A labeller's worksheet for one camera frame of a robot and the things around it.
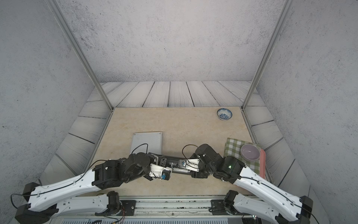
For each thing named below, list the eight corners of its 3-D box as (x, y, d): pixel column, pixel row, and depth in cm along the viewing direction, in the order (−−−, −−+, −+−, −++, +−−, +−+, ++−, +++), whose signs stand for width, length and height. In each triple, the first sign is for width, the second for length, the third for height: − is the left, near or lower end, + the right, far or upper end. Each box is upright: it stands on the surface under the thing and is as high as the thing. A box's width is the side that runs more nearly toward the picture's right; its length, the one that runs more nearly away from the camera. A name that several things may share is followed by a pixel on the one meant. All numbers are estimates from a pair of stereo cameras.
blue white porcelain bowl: (222, 122, 112) (223, 119, 109) (214, 114, 118) (214, 111, 115) (233, 117, 115) (234, 114, 112) (224, 109, 121) (225, 106, 118)
